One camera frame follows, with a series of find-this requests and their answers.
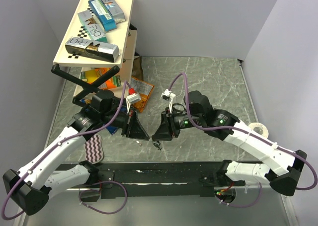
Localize orange sponge package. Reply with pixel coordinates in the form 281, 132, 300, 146
79, 67, 123, 90

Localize blue foil box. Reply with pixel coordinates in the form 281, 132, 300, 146
88, 0, 117, 32

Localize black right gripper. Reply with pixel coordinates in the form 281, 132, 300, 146
152, 107, 204, 141

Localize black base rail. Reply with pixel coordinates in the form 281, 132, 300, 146
56, 161, 251, 200

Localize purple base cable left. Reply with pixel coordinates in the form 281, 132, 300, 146
78, 181, 129, 215

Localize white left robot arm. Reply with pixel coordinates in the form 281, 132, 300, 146
2, 87, 150, 216

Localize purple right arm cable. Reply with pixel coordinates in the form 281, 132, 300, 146
167, 72, 318, 190

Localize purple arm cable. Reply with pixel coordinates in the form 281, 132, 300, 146
1, 80, 132, 221
167, 72, 318, 190

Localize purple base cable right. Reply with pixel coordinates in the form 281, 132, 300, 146
215, 186, 261, 209

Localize white tape roll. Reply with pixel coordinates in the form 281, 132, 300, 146
248, 122, 269, 139

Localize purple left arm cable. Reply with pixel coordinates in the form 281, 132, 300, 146
1, 80, 132, 221

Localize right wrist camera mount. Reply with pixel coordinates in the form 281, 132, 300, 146
160, 89, 176, 113

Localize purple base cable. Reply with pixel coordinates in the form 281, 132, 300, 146
215, 186, 261, 209
78, 181, 129, 215

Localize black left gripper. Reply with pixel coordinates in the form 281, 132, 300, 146
101, 108, 149, 141

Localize small padlock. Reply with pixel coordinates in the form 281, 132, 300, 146
152, 141, 162, 151

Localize silver R&O box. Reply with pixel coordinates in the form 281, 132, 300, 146
101, 0, 125, 24

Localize orange Kettle chips bag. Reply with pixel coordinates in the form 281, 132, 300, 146
130, 77, 155, 112

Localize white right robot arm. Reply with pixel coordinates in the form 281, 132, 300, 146
152, 89, 307, 196

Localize cream two-tier shelf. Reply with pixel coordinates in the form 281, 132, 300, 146
53, 0, 137, 97

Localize dark grey R&O box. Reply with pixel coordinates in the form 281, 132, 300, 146
65, 37, 120, 63

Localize teal R&O box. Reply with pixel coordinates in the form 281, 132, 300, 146
78, 10, 108, 43

